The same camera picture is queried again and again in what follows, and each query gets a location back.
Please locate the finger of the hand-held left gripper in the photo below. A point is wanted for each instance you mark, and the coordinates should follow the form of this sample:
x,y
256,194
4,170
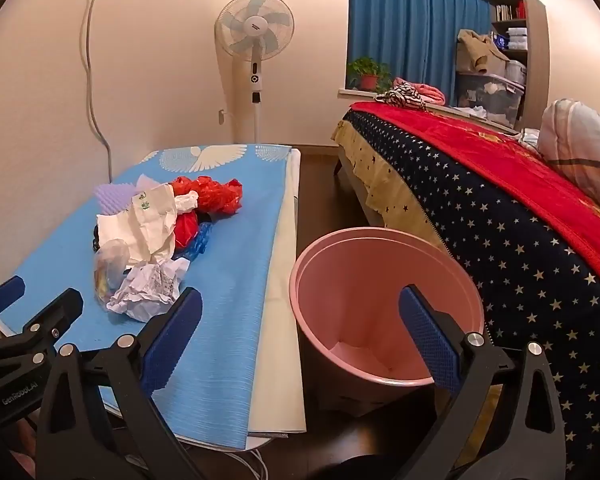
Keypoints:
x,y
54,317
2,292

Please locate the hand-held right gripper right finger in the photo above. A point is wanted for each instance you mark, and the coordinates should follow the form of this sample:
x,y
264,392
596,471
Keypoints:
x,y
430,345

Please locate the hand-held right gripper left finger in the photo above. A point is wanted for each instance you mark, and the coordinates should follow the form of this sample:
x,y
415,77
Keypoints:
x,y
172,345

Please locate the pink plastic trash bin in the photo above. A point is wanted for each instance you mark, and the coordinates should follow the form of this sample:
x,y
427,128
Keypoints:
x,y
380,310

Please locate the white paper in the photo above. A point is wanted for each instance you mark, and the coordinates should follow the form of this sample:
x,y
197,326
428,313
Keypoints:
x,y
144,290

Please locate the clear plastic cup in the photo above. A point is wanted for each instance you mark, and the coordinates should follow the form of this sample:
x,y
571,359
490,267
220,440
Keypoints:
x,y
109,265

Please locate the blue plastic bag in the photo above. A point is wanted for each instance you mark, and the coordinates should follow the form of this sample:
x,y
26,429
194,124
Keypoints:
x,y
199,240

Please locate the dark red plastic bag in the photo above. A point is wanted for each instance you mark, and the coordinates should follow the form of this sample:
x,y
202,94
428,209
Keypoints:
x,y
185,230

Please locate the white paper bag green print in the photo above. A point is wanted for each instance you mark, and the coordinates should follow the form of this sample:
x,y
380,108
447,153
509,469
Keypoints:
x,y
139,225

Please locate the purple foam sheet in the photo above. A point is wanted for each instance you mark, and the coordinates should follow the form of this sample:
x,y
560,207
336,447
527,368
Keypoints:
x,y
112,195

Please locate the blue printed table mat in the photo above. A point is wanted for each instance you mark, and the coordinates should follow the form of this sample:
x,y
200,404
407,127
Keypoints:
x,y
229,260

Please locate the navy star-print bedspread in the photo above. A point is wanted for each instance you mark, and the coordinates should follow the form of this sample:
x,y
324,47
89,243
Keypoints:
x,y
505,270

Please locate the white cloth roll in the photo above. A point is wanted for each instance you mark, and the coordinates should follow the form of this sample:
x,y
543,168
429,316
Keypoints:
x,y
187,201

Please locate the orange-red plastic bag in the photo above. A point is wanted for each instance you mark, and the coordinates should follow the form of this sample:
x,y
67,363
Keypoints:
x,y
212,195

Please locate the yellow bed skirt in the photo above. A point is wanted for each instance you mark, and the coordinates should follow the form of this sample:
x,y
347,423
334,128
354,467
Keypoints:
x,y
380,180

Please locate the red blanket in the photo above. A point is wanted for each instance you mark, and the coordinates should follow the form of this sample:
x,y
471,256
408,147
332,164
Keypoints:
x,y
505,160

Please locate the white crumpled cloth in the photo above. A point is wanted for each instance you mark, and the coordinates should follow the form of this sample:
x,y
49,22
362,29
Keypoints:
x,y
530,140

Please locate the plaid pillow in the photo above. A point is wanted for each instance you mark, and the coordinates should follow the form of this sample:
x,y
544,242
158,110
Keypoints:
x,y
585,150

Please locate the pink folded cloth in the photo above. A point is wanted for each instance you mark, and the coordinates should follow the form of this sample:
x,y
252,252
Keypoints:
x,y
427,91

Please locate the large clear storage box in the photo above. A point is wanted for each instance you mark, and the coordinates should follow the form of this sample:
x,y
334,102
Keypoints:
x,y
487,95

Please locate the white window sill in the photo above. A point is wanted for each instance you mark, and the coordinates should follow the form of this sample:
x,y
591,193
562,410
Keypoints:
x,y
360,95

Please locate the potted green plant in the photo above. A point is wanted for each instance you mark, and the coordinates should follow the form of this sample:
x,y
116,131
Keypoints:
x,y
369,77

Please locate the small clear storage box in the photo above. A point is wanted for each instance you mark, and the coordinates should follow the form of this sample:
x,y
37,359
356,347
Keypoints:
x,y
516,72

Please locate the beige jacket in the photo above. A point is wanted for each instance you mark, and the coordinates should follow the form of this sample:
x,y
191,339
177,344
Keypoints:
x,y
480,47

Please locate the blue curtain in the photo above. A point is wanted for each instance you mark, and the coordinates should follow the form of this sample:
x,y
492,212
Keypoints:
x,y
410,25

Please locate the white standing fan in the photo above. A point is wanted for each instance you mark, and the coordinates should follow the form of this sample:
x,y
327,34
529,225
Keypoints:
x,y
255,25

